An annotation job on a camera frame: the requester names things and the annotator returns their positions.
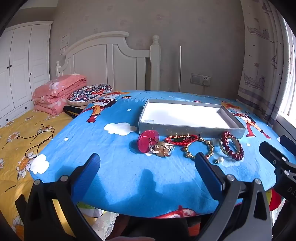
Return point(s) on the white lace cloth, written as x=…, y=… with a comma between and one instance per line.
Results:
x=104, y=220

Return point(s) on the red disc hair ornament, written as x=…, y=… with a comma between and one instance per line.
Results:
x=145, y=141

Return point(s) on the gold bamboo-shaped bangle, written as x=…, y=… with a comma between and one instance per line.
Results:
x=188, y=154

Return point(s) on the white wardrobe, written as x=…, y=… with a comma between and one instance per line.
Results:
x=20, y=64

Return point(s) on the pale jade pendant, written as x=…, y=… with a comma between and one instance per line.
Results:
x=215, y=141

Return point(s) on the grey wall socket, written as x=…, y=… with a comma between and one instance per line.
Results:
x=208, y=77

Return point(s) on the pearl earring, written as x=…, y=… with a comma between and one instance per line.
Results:
x=219, y=160

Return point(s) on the ship printed curtain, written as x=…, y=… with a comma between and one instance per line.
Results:
x=261, y=58

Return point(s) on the white plug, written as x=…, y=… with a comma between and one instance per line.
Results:
x=205, y=82

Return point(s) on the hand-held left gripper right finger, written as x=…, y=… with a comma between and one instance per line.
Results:
x=208, y=176

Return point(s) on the pink folded quilt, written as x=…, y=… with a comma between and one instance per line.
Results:
x=57, y=90

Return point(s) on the grey shallow cardboard box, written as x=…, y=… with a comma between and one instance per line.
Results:
x=180, y=113

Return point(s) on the thin gold bangle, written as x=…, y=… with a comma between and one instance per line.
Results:
x=233, y=140

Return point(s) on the metal pole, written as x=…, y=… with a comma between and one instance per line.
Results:
x=180, y=69

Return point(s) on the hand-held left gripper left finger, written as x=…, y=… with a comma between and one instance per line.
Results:
x=89, y=172

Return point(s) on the white bed headboard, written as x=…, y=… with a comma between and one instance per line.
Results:
x=99, y=60

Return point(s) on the round patterned pillow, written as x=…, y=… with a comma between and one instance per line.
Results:
x=90, y=93

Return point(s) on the yellow floral bed sheet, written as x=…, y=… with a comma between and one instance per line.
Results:
x=16, y=148

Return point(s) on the blue cartoon printed cloth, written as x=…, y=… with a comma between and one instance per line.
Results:
x=111, y=150

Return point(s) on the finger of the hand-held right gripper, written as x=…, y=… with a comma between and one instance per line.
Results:
x=271, y=151
x=289, y=141

